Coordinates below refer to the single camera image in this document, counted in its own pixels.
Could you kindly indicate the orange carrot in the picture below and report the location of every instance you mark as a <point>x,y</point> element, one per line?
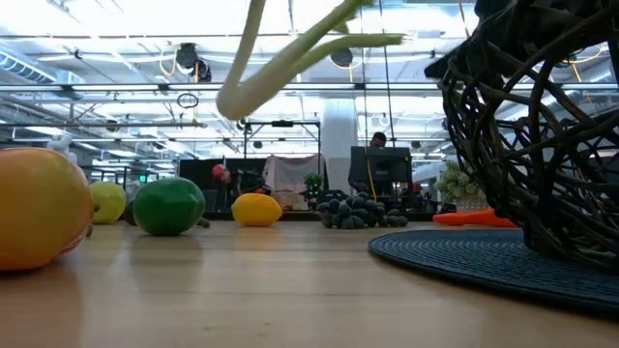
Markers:
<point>474,218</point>

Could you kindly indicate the dark woven twig basket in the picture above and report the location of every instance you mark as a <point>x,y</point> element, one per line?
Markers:
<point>546,227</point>

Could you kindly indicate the dark purple grape bunch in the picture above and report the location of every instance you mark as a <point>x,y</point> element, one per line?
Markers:
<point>358,212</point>

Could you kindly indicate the green celery stalk bunch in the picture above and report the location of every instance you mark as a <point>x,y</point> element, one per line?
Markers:
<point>263,84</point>

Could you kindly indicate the yellow lemon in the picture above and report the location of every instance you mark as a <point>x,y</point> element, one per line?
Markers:
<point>256,210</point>

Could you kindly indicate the dark purple eggplant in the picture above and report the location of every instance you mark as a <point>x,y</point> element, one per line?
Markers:
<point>203,223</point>

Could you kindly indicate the green avocado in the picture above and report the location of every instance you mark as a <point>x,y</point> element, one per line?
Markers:
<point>169,208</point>

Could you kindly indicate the yellow-green apple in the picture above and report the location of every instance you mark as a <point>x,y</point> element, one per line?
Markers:
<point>109,203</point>

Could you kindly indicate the orange yellow mango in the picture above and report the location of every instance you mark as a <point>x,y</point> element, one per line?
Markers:
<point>38,208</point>

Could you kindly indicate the light woven basket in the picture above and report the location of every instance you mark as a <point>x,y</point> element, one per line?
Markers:
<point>285,199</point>

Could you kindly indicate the faux green potted plant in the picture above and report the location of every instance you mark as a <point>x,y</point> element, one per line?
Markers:
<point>454,186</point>

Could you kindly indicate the person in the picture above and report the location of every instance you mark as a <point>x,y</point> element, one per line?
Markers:
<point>378,139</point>
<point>220,174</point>

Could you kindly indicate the black computer monitor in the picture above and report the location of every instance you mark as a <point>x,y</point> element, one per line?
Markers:
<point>382,164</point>

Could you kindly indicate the dark blue round woven placemat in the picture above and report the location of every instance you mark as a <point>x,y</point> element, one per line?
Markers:
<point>459,256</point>

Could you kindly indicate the small green plant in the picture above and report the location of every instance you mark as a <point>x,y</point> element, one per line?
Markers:
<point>313,181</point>

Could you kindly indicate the pale hanging cloth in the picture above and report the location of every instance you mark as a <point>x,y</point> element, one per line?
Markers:
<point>290,169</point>

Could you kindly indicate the black partition panel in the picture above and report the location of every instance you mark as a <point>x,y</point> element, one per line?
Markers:
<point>198,174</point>

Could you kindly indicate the white robot figure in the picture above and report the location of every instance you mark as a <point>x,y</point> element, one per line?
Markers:
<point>60,142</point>

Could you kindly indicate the black metal stand frame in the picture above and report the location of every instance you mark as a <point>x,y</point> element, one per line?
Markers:
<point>282,124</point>

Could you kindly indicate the black metal rig frame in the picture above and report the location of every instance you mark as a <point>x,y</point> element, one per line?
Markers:
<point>300,216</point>

